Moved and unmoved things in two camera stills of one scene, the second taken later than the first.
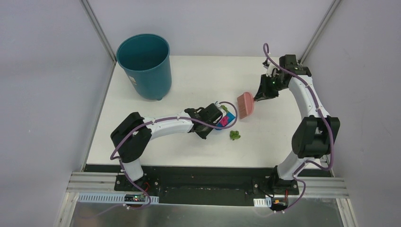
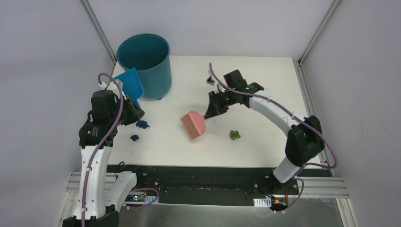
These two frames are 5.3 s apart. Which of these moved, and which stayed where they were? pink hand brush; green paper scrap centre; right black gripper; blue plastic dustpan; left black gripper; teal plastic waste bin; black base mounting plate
Moved: blue plastic dustpan; pink hand brush; left black gripper; right black gripper
Stayed: green paper scrap centre; black base mounting plate; teal plastic waste bin
